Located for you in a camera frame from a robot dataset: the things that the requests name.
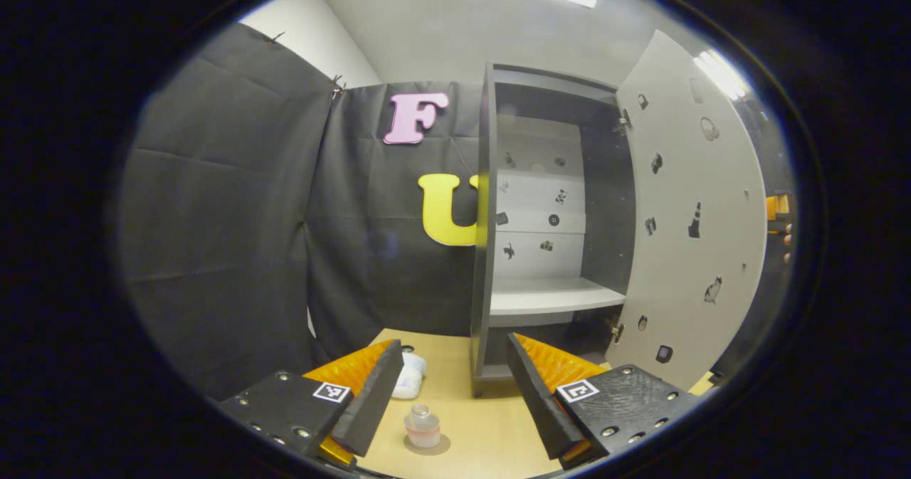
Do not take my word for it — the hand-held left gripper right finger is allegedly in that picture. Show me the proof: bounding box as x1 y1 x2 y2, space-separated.
507 332 702 469

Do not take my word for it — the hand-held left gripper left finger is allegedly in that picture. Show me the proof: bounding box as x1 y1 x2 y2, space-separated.
217 338 405 465

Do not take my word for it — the clear plastic bottle pink label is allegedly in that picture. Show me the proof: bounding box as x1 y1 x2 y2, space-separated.
404 404 442 449

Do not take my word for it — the beige cabinet door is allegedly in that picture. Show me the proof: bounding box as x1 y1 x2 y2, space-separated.
612 29 769 392

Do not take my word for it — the dark grey cabinet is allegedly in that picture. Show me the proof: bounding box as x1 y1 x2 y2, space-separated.
470 63 638 398

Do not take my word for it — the white cabinet shelf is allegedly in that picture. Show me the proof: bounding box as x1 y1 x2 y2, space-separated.
490 276 627 316

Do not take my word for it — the white crumpled bag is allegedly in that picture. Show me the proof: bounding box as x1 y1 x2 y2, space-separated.
391 351 428 400

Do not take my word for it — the black backdrop cloth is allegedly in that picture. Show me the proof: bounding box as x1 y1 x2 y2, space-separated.
117 22 796 401

